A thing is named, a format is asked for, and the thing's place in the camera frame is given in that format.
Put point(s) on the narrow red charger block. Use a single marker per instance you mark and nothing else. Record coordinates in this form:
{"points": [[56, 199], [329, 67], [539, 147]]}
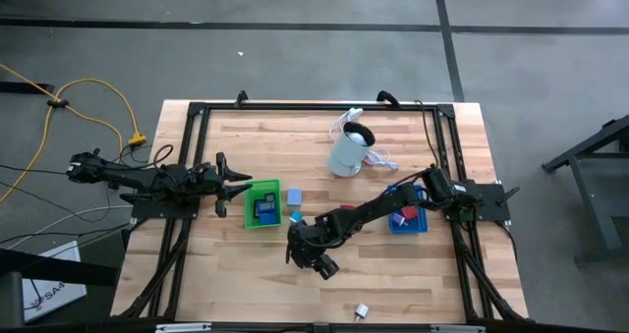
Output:
{"points": [[410, 212]]}

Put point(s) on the blue plastic basket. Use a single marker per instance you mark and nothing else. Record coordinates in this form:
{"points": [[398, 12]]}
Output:
{"points": [[417, 225]]}

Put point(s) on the dark blue adapter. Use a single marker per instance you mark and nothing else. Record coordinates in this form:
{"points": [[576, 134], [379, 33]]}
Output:
{"points": [[268, 219]]}

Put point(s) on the pink and white charger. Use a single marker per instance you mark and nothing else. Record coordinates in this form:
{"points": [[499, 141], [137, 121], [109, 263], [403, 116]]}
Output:
{"points": [[362, 311]]}

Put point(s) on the silver bracket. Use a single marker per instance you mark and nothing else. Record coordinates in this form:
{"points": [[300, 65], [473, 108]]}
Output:
{"points": [[457, 329], [184, 328]]}

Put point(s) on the black metal bench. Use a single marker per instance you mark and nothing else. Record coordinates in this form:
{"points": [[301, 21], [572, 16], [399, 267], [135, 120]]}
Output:
{"points": [[589, 146]]}

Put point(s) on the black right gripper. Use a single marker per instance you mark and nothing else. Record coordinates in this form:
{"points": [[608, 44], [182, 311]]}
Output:
{"points": [[312, 247]]}

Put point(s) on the cyan and white charger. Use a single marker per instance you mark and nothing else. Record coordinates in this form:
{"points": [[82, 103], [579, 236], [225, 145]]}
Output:
{"points": [[296, 217]]}

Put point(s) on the black beam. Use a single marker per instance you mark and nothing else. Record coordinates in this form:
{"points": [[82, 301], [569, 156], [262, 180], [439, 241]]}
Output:
{"points": [[59, 269]]}

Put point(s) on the large red charger block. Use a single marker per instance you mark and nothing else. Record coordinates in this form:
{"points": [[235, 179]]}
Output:
{"points": [[346, 206]]}

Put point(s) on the light blue cube charger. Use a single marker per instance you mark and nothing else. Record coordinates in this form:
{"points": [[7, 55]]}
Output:
{"points": [[294, 197]]}

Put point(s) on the blue charger with dark panel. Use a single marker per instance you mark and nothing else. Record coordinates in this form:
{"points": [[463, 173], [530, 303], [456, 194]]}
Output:
{"points": [[265, 207]]}

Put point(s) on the purple and white charger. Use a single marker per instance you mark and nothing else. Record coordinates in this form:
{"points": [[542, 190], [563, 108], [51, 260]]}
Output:
{"points": [[398, 219]]}

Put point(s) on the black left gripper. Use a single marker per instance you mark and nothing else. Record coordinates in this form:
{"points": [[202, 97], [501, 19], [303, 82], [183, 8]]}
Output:
{"points": [[221, 183]]}

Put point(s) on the white box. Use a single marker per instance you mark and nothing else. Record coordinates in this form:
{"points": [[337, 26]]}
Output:
{"points": [[54, 284]]}

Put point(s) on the white spot lamp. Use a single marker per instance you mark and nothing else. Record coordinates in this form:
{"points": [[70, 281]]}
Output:
{"points": [[346, 153]]}

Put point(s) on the black aluminium table frame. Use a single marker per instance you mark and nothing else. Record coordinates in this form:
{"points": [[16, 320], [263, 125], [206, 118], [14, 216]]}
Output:
{"points": [[319, 107]]}

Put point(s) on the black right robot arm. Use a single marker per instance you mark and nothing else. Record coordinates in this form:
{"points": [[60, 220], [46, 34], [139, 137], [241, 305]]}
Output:
{"points": [[378, 207]]}

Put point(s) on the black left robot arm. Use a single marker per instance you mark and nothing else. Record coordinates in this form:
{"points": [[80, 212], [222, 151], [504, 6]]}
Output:
{"points": [[137, 178]]}

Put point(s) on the green plastic basket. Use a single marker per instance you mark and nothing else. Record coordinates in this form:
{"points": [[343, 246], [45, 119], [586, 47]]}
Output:
{"points": [[248, 200]]}

